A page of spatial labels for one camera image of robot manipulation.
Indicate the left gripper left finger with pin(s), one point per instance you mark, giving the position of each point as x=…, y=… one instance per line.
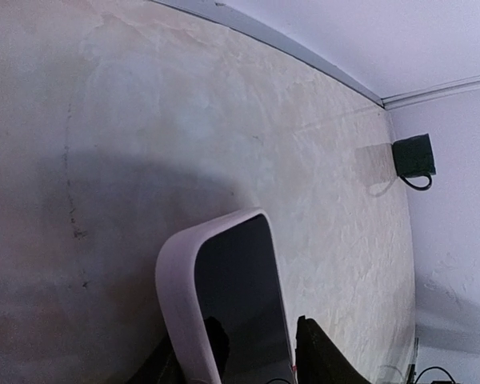
x=161, y=367

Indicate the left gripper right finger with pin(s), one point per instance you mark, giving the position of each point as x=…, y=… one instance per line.
x=317, y=358

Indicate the pink phone case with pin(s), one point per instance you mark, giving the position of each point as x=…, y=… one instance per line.
x=220, y=295

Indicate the black cylinder cup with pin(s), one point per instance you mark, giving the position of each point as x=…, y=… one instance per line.
x=413, y=158

